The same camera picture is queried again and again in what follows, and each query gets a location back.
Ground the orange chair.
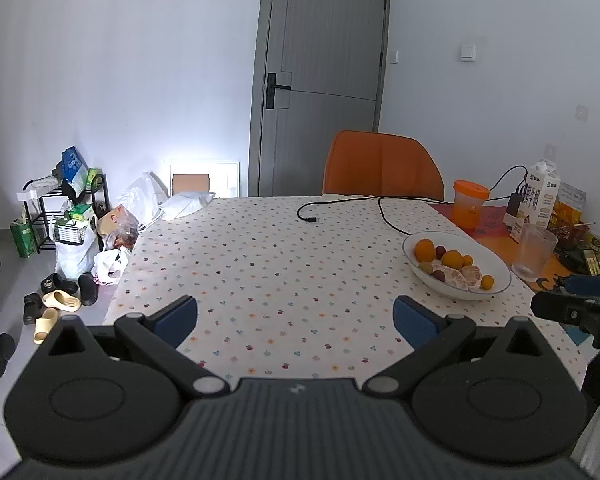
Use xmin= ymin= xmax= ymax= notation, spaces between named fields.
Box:
xmin=322 ymin=130 xmax=445 ymax=202

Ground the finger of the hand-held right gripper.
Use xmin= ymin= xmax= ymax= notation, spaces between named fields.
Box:
xmin=530 ymin=290 xmax=600 ymax=350
xmin=537 ymin=274 xmax=600 ymax=302

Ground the black cable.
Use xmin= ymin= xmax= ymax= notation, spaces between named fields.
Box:
xmin=296 ymin=195 xmax=433 ymax=225
xmin=482 ymin=164 xmax=530 ymax=206
xmin=378 ymin=197 xmax=416 ymax=236

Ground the black door handle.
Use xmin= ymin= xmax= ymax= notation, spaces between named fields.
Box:
xmin=265 ymin=72 xmax=292 ymax=110

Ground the blue bag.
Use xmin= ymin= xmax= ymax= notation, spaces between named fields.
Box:
xmin=59 ymin=145 xmax=90 ymax=186

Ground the cardboard piece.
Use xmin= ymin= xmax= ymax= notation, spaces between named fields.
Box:
xmin=172 ymin=173 xmax=211 ymax=195

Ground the large white plastic bag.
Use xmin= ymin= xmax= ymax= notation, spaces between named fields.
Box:
xmin=53 ymin=214 xmax=101 ymax=281

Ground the white plate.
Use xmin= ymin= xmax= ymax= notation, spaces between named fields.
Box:
xmin=402 ymin=231 xmax=512 ymax=302

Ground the white picture frame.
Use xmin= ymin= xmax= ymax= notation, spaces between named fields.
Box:
xmin=168 ymin=158 xmax=241 ymax=199

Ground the grey door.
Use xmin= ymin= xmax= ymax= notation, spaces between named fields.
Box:
xmin=248 ymin=0 xmax=392 ymax=198

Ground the clear bag with brown contents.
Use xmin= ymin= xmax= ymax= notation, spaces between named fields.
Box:
xmin=97 ymin=204 xmax=141 ymax=251

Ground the clear plastic cup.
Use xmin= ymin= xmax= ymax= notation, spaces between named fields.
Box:
xmin=511 ymin=223 xmax=559 ymax=282

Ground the black shoe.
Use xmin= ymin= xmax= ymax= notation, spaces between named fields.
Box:
xmin=0 ymin=332 xmax=17 ymax=380
xmin=22 ymin=292 xmax=44 ymax=326

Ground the green carton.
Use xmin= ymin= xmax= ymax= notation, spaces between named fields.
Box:
xmin=9 ymin=212 xmax=40 ymax=260

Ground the orange lidded jar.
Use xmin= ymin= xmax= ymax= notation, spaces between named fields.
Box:
xmin=452 ymin=179 xmax=490 ymax=231

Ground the red patterned mat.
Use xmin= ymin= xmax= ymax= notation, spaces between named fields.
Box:
xmin=431 ymin=201 xmax=514 ymax=242

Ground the dark wire basket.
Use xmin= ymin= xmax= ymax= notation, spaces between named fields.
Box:
xmin=549 ymin=209 xmax=589 ymax=252

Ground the black metal rack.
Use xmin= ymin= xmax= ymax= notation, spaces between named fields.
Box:
xmin=22 ymin=172 xmax=112 ymax=256

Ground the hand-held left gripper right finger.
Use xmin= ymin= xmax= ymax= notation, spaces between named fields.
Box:
xmin=363 ymin=295 xmax=552 ymax=399

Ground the yellow white box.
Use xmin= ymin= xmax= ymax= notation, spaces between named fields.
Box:
xmin=552 ymin=183 xmax=587 ymax=226

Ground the white pink plastic bag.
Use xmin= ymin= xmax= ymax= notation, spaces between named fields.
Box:
xmin=93 ymin=245 xmax=131 ymax=287

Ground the green white box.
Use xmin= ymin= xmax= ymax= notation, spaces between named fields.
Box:
xmin=67 ymin=203 xmax=96 ymax=224

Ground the milk carton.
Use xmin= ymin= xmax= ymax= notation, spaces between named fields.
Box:
xmin=509 ymin=159 xmax=561 ymax=244

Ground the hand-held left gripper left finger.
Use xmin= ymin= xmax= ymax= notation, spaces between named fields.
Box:
xmin=44 ymin=295 xmax=231 ymax=399

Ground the beige slipper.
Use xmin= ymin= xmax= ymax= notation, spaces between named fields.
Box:
xmin=42 ymin=289 xmax=82 ymax=311
xmin=33 ymin=308 xmax=60 ymax=345

